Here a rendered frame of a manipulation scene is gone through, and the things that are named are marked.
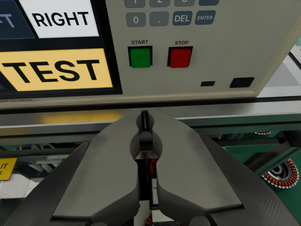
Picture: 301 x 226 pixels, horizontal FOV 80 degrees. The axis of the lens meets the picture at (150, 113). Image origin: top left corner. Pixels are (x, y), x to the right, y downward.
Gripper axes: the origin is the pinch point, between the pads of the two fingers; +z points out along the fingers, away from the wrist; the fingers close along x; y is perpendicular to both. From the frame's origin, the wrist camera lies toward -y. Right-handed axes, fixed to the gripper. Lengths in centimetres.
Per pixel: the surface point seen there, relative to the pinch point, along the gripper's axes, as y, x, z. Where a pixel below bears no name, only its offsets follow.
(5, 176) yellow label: 11.1, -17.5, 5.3
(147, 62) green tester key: -2.0, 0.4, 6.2
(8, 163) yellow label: 10.4, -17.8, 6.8
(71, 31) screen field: -4.9, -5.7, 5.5
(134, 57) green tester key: -2.5, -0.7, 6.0
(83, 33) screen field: -4.8, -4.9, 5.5
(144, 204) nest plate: 36.5, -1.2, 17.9
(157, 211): 33.1, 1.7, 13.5
